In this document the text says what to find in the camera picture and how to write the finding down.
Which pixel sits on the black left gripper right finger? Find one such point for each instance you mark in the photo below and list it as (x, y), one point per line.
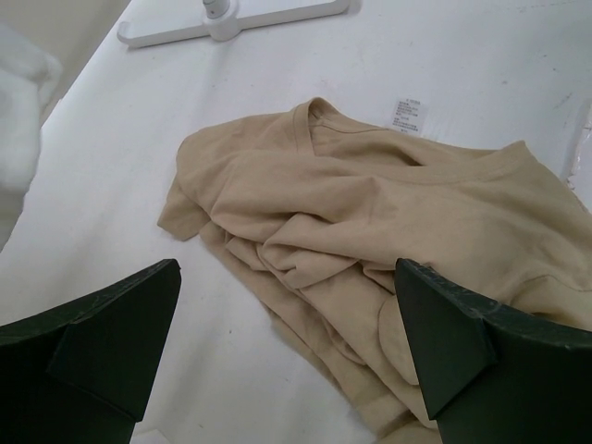
(490, 373)

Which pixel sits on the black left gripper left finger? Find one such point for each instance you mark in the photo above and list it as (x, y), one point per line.
(83, 371)

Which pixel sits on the beige t shirt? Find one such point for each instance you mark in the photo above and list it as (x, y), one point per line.
(311, 210)

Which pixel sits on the silver white clothes rack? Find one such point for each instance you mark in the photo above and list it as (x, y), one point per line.
(224, 20)

